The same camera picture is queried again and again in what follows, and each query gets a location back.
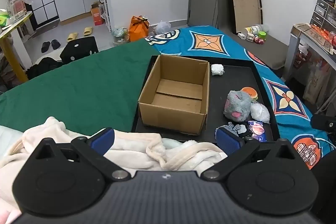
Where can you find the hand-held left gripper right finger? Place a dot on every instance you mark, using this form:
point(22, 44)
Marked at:
point(228, 141)

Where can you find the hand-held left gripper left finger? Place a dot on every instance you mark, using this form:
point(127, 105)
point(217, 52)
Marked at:
point(101, 138)

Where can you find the black lace cloth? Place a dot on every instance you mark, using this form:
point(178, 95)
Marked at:
point(244, 132)

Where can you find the purple tissue packet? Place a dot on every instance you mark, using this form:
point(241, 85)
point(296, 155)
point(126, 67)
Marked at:
point(258, 132)

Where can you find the grey plush toy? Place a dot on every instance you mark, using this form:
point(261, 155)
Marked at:
point(236, 104)

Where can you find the white stuffing plastic bag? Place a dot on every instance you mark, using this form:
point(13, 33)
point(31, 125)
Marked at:
point(260, 112)

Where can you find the black tray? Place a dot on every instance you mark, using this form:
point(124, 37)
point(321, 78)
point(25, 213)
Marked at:
point(231, 82)

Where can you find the brown cardboard box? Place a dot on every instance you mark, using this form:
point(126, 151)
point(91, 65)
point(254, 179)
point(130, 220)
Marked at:
point(170, 119)

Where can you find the grey-blue lace cloth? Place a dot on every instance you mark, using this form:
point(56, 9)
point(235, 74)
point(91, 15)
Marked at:
point(234, 126)

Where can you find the cream fleece blanket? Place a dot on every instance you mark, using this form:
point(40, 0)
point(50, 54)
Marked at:
point(136, 145)

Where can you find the orange burger plush toy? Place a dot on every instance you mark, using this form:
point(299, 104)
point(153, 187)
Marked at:
point(250, 92)

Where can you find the white crumpled tissue wad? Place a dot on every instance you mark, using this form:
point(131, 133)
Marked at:
point(217, 69)

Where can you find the white side table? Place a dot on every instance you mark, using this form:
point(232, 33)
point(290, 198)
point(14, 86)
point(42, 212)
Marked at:
point(291, 50)

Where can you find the black clothes pile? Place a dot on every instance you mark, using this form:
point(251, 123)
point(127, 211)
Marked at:
point(44, 67)

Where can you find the black dice stool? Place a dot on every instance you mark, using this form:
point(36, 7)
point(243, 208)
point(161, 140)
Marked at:
point(78, 49)

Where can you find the blue printed blanket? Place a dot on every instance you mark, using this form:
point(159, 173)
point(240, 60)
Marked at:
point(231, 40)

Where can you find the black slipper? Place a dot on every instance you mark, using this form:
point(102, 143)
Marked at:
point(56, 44)
point(45, 47)

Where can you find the clear bag of glassware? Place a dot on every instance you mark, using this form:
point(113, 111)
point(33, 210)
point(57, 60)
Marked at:
point(120, 35)

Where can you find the yellow slipper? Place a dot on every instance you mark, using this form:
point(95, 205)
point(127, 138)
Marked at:
point(72, 37)
point(88, 31)

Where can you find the white charger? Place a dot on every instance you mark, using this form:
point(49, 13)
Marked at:
point(241, 36)

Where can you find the green cup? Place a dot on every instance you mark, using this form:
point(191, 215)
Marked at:
point(262, 35)

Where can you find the grey drawer organizer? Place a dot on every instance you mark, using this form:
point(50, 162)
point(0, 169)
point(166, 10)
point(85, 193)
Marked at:
point(321, 12)

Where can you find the orange gift bag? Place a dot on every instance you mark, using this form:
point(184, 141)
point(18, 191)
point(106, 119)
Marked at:
point(139, 29)

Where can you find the yellow table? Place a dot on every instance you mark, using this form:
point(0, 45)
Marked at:
point(13, 56)

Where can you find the orange carton box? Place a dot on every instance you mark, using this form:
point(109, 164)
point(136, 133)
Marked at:
point(97, 15)

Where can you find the white narrow rack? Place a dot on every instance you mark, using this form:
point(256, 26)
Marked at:
point(106, 8)

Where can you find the black-framed wooden board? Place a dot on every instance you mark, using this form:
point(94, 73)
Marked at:
point(245, 1)

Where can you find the glass jar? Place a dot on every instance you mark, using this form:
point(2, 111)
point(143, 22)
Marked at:
point(17, 6)

